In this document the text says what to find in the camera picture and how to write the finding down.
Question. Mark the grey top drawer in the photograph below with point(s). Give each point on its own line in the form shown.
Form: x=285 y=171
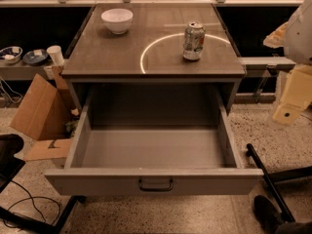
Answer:
x=153 y=140

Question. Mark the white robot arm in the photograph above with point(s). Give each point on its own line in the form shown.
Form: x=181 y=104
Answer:
x=295 y=37

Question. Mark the grey drawer cabinet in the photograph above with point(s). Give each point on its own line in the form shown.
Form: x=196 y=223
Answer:
x=151 y=51

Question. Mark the crumpled soda can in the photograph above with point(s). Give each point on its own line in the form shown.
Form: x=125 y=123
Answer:
x=194 y=36

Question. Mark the white ceramic bowl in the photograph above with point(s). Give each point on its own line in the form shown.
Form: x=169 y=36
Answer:
x=118 y=21

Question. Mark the brown cardboard box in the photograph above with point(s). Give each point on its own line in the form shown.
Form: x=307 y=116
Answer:
x=45 y=115

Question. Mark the white paper cup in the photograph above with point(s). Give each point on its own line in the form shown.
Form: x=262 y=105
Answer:
x=55 y=54

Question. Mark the blue patterned bowl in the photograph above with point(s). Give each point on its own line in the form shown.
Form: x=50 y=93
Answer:
x=35 y=57

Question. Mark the low grey shelf left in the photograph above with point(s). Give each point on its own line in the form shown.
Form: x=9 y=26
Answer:
x=25 y=72

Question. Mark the grey bowl with items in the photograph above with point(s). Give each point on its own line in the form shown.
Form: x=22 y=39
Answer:
x=10 y=55

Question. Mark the black shoe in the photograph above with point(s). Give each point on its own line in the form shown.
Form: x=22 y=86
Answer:
x=266 y=214

